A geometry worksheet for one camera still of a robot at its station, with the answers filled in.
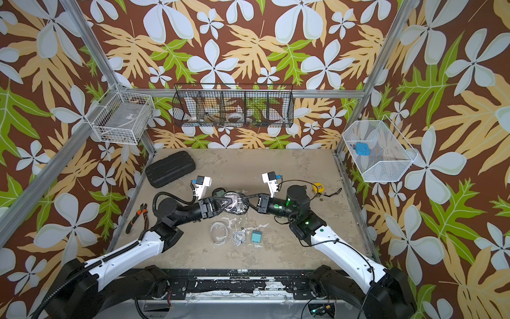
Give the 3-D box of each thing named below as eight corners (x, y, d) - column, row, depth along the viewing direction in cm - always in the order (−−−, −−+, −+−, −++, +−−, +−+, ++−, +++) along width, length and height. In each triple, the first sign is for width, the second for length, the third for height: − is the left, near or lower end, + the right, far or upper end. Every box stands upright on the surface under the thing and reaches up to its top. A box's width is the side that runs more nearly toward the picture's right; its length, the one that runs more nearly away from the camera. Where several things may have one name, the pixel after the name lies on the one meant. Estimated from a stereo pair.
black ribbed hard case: (154, 192, 104) (149, 185, 99) (147, 176, 110) (142, 168, 105) (200, 169, 114) (197, 162, 109) (190, 156, 120) (188, 148, 115)
